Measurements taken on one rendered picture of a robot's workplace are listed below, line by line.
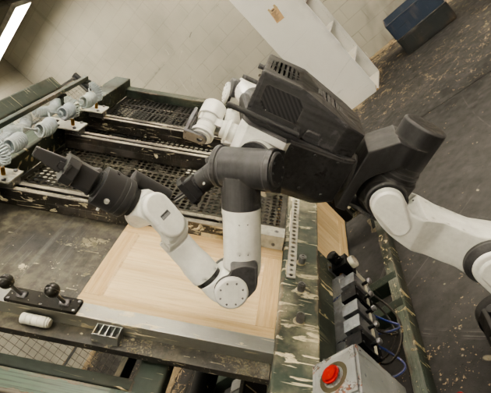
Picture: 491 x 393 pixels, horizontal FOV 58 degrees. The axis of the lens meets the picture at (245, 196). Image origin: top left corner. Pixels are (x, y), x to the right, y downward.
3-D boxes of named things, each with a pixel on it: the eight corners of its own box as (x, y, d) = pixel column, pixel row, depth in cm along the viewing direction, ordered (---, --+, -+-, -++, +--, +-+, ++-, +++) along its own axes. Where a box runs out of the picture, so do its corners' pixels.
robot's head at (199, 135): (223, 112, 116) (196, 102, 117) (211, 136, 112) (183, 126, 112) (220, 127, 122) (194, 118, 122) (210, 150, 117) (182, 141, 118)
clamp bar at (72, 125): (287, 187, 203) (297, 139, 192) (40, 144, 210) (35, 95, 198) (289, 178, 212) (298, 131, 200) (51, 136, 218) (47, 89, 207)
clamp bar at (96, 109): (290, 164, 226) (298, 119, 214) (67, 125, 232) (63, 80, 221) (291, 156, 235) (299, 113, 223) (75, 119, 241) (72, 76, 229)
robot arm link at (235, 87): (228, 69, 161) (240, 82, 141) (261, 79, 165) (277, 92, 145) (220, 99, 165) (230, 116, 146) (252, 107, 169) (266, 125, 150)
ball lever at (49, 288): (70, 312, 119) (54, 296, 107) (56, 309, 119) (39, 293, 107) (75, 299, 121) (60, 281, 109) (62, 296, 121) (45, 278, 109)
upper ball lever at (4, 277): (27, 304, 119) (6, 287, 108) (14, 301, 119) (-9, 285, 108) (33, 290, 121) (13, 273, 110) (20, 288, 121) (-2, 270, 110)
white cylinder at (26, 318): (19, 325, 117) (47, 331, 116) (17, 317, 115) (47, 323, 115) (25, 317, 119) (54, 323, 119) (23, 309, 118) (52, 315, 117)
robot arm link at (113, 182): (51, 192, 84) (107, 221, 89) (77, 149, 84) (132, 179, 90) (50, 182, 95) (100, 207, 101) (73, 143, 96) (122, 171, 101)
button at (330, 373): (344, 383, 86) (337, 377, 85) (327, 391, 87) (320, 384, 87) (342, 366, 89) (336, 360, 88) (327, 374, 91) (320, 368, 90)
